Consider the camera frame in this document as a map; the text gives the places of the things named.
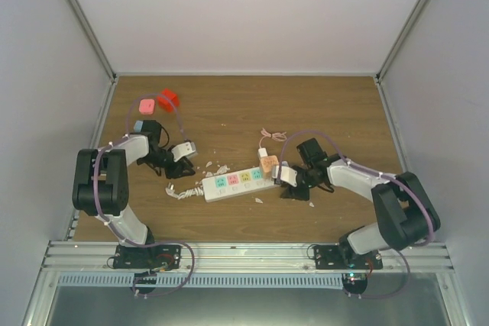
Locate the blue plug adapter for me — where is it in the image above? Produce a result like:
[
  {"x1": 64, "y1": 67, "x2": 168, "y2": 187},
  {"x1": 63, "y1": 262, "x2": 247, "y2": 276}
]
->
[{"x1": 134, "y1": 121, "x2": 143, "y2": 133}]

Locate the slotted cable duct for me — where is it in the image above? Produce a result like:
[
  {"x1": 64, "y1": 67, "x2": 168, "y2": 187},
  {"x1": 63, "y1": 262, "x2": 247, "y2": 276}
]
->
[{"x1": 58, "y1": 272, "x2": 343, "y2": 289}]

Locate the white usb charger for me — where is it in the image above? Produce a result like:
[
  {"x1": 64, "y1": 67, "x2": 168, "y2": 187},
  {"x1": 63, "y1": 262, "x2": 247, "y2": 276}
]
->
[{"x1": 257, "y1": 147, "x2": 268, "y2": 159}]

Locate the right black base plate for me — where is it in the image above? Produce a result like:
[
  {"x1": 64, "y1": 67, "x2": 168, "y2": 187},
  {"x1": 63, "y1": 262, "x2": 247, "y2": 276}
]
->
[{"x1": 311, "y1": 244, "x2": 384, "y2": 270}]

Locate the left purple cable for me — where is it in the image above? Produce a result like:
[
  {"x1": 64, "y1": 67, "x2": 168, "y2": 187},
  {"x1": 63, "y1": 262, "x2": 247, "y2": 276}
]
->
[{"x1": 93, "y1": 92, "x2": 196, "y2": 299}]

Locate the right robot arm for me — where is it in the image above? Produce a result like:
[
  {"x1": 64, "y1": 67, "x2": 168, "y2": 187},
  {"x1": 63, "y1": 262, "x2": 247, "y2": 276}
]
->
[{"x1": 272, "y1": 138, "x2": 441, "y2": 269}]

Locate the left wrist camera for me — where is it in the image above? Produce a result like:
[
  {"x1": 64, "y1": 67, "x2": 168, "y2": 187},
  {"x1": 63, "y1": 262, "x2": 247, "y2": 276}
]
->
[{"x1": 170, "y1": 140, "x2": 197, "y2": 162}]

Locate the aluminium front rail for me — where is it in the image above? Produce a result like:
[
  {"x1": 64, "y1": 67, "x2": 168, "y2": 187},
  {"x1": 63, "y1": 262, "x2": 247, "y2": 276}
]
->
[{"x1": 41, "y1": 241, "x2": 454, "y2": 273}]

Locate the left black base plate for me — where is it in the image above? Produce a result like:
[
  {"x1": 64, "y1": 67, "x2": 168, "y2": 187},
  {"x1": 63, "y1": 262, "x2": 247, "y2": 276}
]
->
[{"x1": 106, "y1": 244, "x2": 182, "y2": 273}]

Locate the purple cable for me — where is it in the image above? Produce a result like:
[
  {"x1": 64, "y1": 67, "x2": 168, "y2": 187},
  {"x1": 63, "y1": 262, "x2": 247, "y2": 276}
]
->
[
  {"x1": 93, "y1": 92, "x2": 196, "y2": 299},
  {"x1": 277, "y1": 130, "x2": 436, "y2": 247}
]

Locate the pink plug adapter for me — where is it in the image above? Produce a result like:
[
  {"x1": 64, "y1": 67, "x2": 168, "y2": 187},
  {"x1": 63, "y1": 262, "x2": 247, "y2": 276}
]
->
[{"x1": 138, "y1": 98, "x2": 155, "y2": 115}]

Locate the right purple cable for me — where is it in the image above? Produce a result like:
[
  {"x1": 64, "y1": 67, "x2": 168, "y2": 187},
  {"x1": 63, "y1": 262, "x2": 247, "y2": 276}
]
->
[{"x1": 277, "y1": 130, "x2": 436, "y2": 247}]

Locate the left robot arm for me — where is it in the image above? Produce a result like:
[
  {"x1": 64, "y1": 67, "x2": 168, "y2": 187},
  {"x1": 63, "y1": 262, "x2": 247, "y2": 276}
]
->
[{"x1": 72, "y1": 120, "x2": 197, "y2": 268}]

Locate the white power strip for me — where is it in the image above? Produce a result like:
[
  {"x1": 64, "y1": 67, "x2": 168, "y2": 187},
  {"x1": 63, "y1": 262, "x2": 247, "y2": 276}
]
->
[{"x1": 202, "y1": 167, "x2": 277, "y2": 202}]

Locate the tan wooden plug adapter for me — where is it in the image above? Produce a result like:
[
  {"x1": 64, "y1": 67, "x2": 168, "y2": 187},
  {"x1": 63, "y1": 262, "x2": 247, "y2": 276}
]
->
[{"x1": 260, "y1": 155, "x2": 279, "y2": 179}]

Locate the red cube plug adapter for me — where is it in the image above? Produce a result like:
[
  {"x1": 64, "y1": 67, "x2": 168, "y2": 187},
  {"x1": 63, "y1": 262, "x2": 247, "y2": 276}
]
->
[{"x1": 157, "y1": 89, "x2": 180, "y2": 112}]

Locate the white power strip cord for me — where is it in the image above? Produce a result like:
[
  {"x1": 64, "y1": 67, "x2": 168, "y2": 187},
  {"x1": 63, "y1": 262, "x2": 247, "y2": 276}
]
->
[{"x1": 164, "y1": 182, "x2": 206, "y2": 201}]

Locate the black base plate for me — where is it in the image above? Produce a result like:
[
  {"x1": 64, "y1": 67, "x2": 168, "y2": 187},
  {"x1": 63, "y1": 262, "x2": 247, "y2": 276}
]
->
[
  {"x1": 106, "y1": 244, "x2": 182, "y2": 273},
  {"x1": 311, "y1": 244, "x2": 384, "y2": 270}
]

